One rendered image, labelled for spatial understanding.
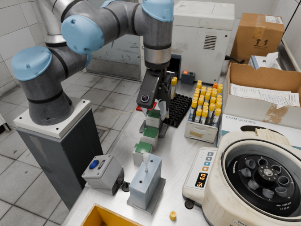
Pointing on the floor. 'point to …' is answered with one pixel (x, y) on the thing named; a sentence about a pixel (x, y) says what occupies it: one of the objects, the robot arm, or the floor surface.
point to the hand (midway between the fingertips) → (153, 117)
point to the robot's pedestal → (66, 155)
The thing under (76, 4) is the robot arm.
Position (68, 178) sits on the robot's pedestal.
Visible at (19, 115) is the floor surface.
